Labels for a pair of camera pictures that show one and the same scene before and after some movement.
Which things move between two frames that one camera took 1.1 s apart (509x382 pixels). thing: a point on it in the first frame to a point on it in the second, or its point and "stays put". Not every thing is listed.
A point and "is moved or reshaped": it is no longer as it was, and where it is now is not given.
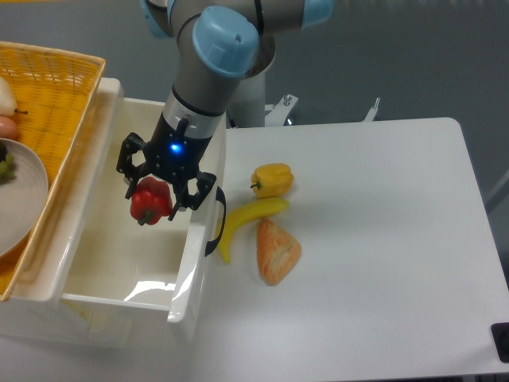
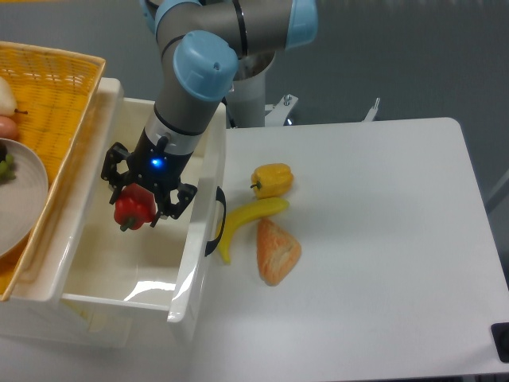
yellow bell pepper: [271, 181] stays put
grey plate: [23, 200] stays put
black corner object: [500, 333] stays put
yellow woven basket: [54, 91] stays put
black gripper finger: [125, 165] to [110, 173]
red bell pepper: [151, 200] is moved or reshaped
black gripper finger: [204, 182] to [165, 208]
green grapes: [7, 169] stays put
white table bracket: [369, 117] stays put
